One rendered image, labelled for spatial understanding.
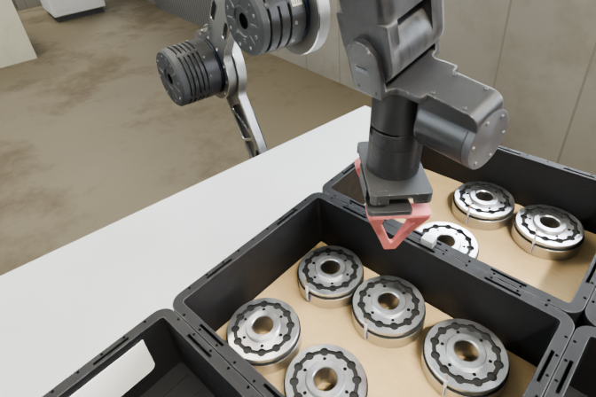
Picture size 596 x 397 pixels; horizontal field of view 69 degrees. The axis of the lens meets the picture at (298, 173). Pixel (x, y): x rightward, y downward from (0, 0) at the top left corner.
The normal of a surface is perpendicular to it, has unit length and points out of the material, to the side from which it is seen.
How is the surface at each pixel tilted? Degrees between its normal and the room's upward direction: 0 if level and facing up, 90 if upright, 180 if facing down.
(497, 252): 0
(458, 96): 18
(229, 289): 90
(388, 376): 0
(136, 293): 0
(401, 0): 93
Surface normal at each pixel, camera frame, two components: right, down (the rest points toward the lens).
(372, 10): -0.70, 0.64
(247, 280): 0.73, 0.35
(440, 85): -0.22, -0.60
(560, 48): -0.79, 0.41
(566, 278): -0.08, -0.81
